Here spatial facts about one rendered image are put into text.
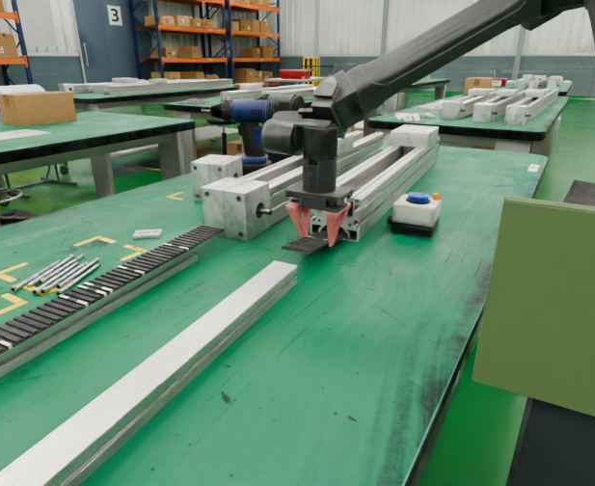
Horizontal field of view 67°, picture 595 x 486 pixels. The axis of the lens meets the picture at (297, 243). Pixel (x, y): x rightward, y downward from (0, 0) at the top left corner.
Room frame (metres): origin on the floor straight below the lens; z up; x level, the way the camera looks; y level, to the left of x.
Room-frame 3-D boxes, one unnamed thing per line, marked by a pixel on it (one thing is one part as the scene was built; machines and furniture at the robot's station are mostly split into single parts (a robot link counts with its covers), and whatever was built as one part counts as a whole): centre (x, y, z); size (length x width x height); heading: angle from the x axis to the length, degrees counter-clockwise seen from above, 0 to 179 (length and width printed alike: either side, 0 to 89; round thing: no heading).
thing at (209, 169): (1.09, 0.18, 0.83); 0.11 x 0.10 x 0.10; 73
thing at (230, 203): (0.85, 0.11, 0.83); 0.12 x 0.09 x 0.10; 64
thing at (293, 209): (0.75, -0.03, 0.84); 0.07 x 0.07 x 0.09; 64
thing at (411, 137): (1.40, -0.36, 0.87); 0.16 x 0.11 x 0.07; 154
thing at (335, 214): (0.74, -0.05, 0.84); 0.07 x 0.07 x 0.09; 64
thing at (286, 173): (1.26, -0.08, 0.82); 0.80 x 0.10 x 0.09; 154
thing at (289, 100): (1.50, 0.07, 0.89); 0.20 x 0.08 x 0.22; 58
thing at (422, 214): (0.87, -0.23, 0.81); 0.10 x 0.08 x 0.06; 64
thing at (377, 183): (1.17, -0.25, 0.82); 0.80 x 0.10 x 0.09; 154
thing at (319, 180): (0.75, -0.04, 0.92); 0.10 x 0.07 x 0.07; 64
